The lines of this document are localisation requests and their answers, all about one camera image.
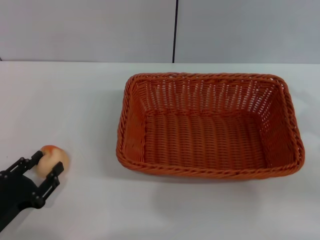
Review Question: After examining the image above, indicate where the orange woven plastic basket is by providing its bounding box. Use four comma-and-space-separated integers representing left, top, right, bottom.
115, 72, 306, 181

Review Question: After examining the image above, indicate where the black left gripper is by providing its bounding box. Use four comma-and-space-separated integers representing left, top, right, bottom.
0, 149, 65, 226

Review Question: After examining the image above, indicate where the pale peach fruit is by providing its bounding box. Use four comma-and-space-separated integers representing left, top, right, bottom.
35, 144, 71, 179

